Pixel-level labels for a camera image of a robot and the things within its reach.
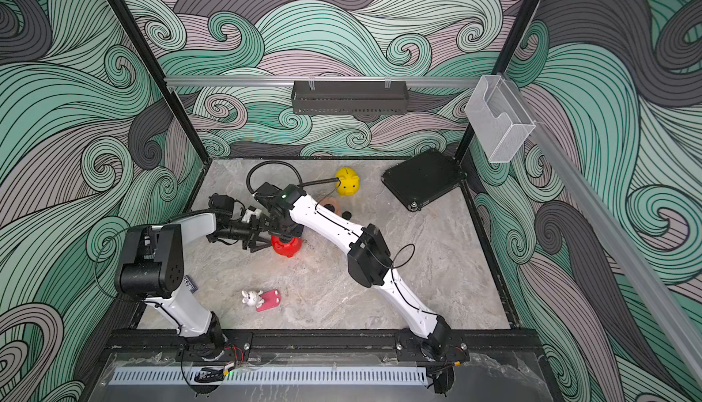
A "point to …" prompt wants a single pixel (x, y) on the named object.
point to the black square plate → (424, 176)
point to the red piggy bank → (287, 248)
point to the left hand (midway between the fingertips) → (276, 233)
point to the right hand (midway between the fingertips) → (278, 238)
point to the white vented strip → (269, 375)
